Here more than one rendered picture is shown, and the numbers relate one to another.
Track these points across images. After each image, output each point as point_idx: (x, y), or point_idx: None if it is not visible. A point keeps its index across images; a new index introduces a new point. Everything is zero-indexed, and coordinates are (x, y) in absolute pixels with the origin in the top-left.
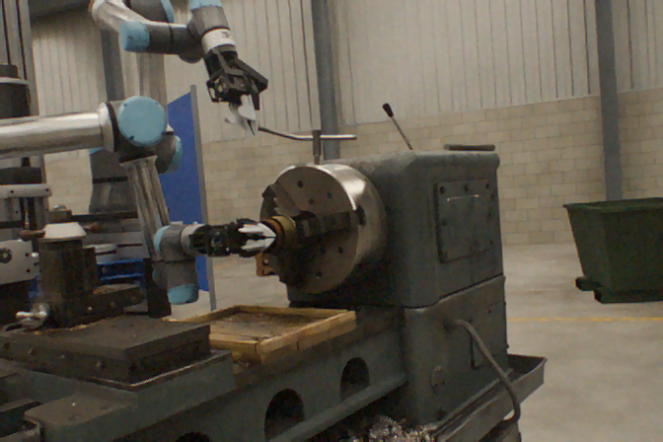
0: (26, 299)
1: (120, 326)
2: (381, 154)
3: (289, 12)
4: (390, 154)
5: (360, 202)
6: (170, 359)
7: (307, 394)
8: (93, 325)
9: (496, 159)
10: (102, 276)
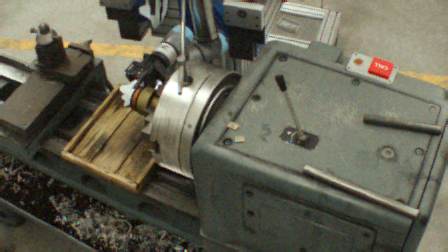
0: (135, 14)
1: (39, 93)
2: (222, 118)
3: None
4: (214, 127)
5: (159, 139)
6: (11, 128)
7: (109, 190)
8: (46, 81)
9: (396, 229)
10: (215, 10)
